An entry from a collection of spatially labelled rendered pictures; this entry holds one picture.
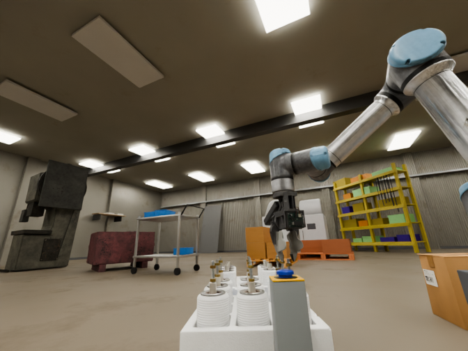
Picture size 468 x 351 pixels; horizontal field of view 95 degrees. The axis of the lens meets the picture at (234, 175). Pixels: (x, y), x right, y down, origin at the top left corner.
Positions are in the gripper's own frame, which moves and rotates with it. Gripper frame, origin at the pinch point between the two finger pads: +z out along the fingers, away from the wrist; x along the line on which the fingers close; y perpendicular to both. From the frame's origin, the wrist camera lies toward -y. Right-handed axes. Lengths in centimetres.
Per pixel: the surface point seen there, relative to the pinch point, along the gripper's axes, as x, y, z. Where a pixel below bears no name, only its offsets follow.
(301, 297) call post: -8.5, 19.6, 6.6
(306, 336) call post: -8.6, 19.6, 13.6
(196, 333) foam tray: -28.0, -1.0, 17.3
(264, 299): -8.8, 0.9, 10.8
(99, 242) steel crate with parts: -145, -376, -13
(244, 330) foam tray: -16.0, 3.1, 16.8
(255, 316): -12.3, 1.4, 14.6
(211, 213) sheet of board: 172, -986, -146
